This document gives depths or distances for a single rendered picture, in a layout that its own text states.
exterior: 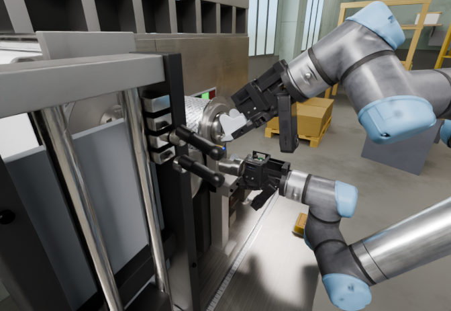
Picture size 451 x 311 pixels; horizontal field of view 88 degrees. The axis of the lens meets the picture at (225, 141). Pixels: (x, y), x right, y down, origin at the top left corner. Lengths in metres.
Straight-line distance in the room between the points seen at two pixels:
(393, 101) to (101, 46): 0.35
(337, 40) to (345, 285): 0.42
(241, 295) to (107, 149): 0.51
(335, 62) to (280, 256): 0.52
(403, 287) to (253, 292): 1.51
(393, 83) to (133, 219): 0.35
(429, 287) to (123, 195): 2.06
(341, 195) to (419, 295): 1.55
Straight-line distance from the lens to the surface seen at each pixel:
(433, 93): 0.40
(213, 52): 1.13
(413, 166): 3.40
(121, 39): 0.32
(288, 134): 0.45
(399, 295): 2.01
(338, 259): 0.56
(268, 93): 0.45
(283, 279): 0.69
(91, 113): 0.34
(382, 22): 0.40
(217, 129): 0.52
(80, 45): 0.29
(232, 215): 0.77
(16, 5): 0.66
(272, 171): 0.60
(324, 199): 0.58
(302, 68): 0.41
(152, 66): 0.21
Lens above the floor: 1.46
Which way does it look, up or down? 25 degrees down
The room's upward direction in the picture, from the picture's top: straight up
